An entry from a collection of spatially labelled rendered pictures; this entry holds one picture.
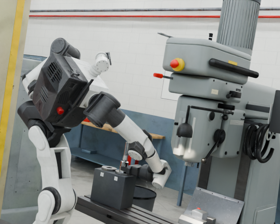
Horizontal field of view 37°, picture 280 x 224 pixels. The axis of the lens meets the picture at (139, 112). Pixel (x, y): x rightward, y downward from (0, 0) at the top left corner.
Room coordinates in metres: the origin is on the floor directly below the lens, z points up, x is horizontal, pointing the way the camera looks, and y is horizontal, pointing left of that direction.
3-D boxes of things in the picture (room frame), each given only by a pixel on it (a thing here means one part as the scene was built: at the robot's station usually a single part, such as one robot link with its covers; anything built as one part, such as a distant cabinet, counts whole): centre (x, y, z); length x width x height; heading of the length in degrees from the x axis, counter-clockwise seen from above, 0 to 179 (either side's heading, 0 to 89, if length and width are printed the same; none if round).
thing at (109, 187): (2.38, 0.08, 1.04); 0.22 x 0.12 x 0.20; 57
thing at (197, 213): (2.01, -0.37, 1.05); 0.06 x 0.05 x 0.06; 52
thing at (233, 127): (2.23, -0.42, 1.47); 0.24 x 0.19 x 0.26; 50
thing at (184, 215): (1.97, -0.33, 1.03); 0.12 x 0.06 x 0.04; 52
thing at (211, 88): (2.11, -0.32, 1.68); 0.34 x 0.24 x 0.10; 140
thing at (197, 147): (2.08, -0.29, 1.47); 0.21 x 0.19 x 0.32; 50
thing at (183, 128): (1.88, -0.22, 1.47); 0.07 x 0.07 x 0.06
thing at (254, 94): (2.46, -0.61, 1.66); 0.80 x 0.23 x 0.20; 140
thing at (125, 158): (2.36, 0.04, 1.26); 0.03 x 0.03 x 0.11
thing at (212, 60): (2.01, -0.42, 1.79); 0.45 x 0.04 x 0.04; 140
